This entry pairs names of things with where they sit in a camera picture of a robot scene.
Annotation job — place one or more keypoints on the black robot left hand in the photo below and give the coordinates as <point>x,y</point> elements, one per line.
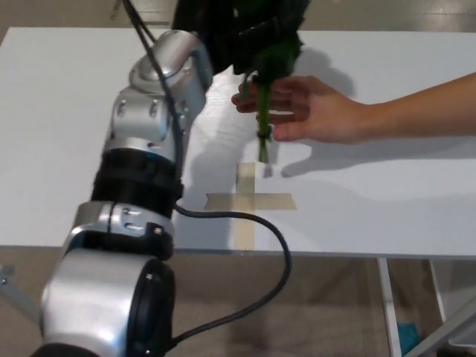
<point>208,18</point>

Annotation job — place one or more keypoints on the person's bare hand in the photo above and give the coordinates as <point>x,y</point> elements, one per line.
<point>327,115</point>

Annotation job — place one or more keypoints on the pink rose bouquet green stems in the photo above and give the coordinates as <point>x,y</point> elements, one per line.
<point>264,108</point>

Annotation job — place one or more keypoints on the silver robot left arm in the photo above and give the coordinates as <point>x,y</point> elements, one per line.
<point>148,111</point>

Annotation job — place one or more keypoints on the short beige tape strip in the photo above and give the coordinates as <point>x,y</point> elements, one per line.
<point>275,202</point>

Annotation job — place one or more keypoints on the white metal table leg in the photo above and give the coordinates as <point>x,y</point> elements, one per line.
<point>438,294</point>
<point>390,316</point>

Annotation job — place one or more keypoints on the teal floor object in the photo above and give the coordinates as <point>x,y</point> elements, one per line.
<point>408,340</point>

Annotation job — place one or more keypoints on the grey metal stand leg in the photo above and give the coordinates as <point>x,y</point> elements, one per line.
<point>16,292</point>

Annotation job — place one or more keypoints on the grey metal frame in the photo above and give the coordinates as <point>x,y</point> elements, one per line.
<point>459,331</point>

